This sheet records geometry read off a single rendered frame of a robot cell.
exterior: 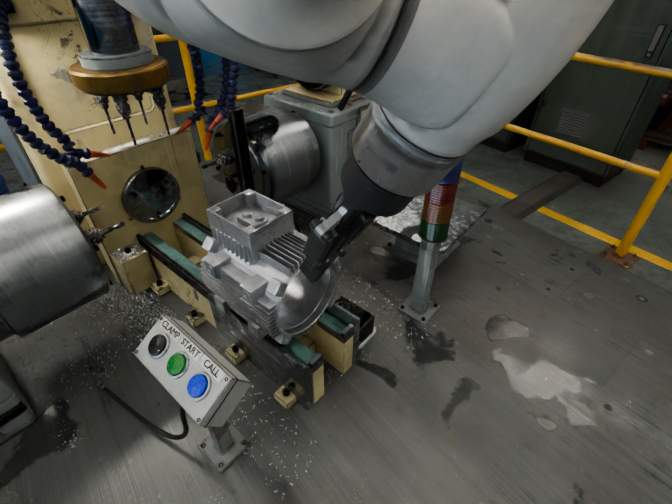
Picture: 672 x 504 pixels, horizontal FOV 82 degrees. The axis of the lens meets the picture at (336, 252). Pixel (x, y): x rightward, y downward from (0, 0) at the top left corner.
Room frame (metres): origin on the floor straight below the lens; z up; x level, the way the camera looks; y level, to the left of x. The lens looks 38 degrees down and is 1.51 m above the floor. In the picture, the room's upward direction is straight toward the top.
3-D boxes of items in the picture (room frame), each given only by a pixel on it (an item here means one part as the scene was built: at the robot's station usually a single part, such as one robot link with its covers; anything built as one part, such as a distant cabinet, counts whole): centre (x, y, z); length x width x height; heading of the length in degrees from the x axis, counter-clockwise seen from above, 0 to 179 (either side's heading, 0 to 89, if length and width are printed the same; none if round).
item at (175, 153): (0.90, 0.51, 0.97); 0.30 x 0.11 x 0.34; 139
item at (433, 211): (0.68, -0.21, 1.10); 0.06 x 0.06 x 0.04
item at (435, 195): (0.68, -0.21, 1.14); 0.06 x 0.06 x 0.04
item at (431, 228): (0.68, -0.21, 1.05); 0.06 x 0.06 x 0.04
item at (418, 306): (0.68, -0.21, 1.01); 0.08 x 0.08 x 0.42; 49
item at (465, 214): (0.93, -0.26, 0.86); 0.27 x 0.24 x 0.12; 139
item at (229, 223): (0.59, 0.16, 1.11); 0.12 x 0.11 x 0.07; 50
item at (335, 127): (1.25, 0.01, 0.99); 0.35 x 0.31 x 0.37; 139
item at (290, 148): (1.05, 0.18, 1.04); 0.41 x 0.25 x 0.25; 139
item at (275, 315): (0.57, 0.12, 1.02); 0.20 x 0.19 x 0.19; 50
